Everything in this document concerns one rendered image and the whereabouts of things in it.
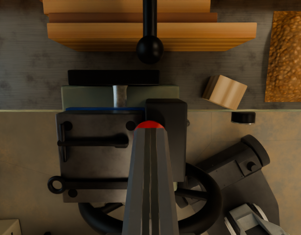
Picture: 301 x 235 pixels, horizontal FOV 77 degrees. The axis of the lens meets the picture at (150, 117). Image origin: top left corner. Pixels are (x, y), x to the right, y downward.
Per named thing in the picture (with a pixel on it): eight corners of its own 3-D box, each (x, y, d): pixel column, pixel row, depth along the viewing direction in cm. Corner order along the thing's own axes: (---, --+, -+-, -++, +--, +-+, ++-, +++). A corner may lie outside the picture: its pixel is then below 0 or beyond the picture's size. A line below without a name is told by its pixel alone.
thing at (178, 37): (77, 51, 27) (47, 38, 19) (76, 40, 27) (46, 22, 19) (225, 51, 27) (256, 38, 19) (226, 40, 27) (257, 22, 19)
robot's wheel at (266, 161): (251, 130, 108) (244, 137, 126) (243, 134, 108) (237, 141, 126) (275, 162, 100) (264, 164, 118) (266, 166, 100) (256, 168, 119)
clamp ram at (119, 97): (96, 125, 28) (71, 144, 19) (94, 74, 27) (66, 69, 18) (156, 125, 28) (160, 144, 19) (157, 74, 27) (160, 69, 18)
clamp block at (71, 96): (87, 163, 33) (64, 192, 24) (83, 85, 31) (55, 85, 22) (172, 163, 33) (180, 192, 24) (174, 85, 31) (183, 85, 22)
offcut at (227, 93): (210, 75, 27) (220, 74, 24) (235, 85, 28) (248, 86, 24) (201, 98, 28) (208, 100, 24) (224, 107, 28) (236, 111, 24)
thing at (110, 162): (75, 185, 24) (53, 215, 18) (68, 98, 22) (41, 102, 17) (178, 185, 24) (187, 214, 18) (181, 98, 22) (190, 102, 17)
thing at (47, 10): (63, 26, 26) (43, 14, 21) (62, 12, 26) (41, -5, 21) (199, 26, 26) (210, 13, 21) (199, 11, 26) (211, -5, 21)
